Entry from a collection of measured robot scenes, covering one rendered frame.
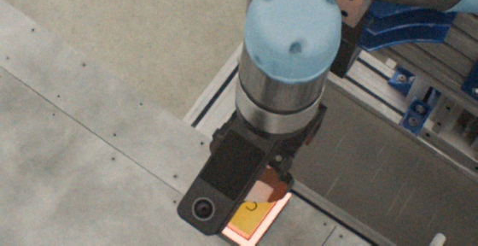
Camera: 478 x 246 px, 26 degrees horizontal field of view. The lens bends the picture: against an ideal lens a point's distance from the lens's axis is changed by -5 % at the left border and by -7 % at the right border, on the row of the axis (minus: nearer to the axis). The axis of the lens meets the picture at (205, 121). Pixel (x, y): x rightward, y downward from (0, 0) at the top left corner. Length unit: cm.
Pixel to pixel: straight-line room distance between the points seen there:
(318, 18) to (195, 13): 138
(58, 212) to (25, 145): 9
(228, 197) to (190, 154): 22
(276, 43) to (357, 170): 106
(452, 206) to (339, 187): 21
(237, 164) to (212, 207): 5
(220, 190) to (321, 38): 22
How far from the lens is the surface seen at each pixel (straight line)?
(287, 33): 84
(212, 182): 101
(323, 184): 187
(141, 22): 221
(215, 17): 222
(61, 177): 121
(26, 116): 125
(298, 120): 95
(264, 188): 110
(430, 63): 140
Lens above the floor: 193
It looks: 65 degrees down
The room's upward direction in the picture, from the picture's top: 8 degrees clockwise
